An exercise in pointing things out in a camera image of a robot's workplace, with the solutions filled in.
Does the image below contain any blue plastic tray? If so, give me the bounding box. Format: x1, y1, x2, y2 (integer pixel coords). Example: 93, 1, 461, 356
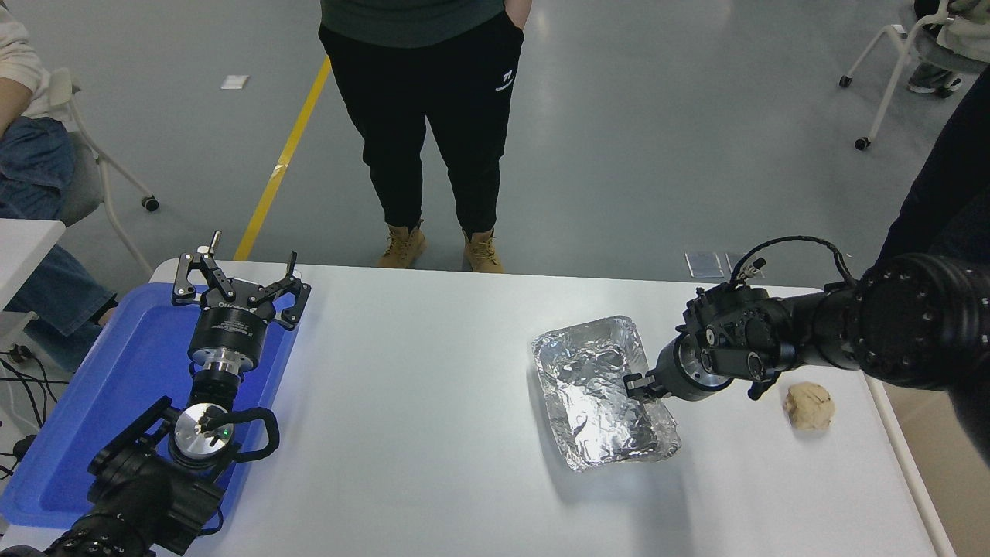
0, 282, 302, 531

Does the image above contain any seated person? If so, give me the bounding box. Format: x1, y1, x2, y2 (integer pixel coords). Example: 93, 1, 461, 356
0, 8, 118, 374

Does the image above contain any person on chair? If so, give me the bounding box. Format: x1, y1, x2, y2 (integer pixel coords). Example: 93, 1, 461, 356
906, 0, 990, 99

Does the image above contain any crumpled tan paper ball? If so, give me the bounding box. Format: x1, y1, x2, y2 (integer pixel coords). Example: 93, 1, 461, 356
783, 381, 836, 431

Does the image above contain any clear floor plate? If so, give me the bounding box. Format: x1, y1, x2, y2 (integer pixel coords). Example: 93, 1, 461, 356
685, 252, 725, 280
725, 252, 766, 281

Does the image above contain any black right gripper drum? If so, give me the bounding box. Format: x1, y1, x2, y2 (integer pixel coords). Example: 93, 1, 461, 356
654, 333, 699, 402

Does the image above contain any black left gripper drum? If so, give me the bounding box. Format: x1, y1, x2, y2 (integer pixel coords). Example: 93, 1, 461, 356
189, 288, 274, 365

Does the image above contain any standing person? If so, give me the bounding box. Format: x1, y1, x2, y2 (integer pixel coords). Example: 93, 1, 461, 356
317, 0, 534, 274

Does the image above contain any white wheeled chair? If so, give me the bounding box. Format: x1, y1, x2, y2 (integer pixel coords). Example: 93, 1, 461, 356
46, 68, 161, 276
838, 0, 990, 152

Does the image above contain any large pale bin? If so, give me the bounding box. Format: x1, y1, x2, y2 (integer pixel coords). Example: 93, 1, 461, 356
865, 371, 990, 557

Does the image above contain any black cable with plug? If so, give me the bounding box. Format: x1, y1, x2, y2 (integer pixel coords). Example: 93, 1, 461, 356
0, 435, 38, 479

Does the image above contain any white side table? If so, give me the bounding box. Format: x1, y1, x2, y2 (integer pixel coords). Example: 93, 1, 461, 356
0, 219, 67, 312

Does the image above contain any silver foil tray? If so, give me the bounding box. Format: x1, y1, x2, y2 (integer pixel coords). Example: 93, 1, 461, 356
531, 315, 683, 473

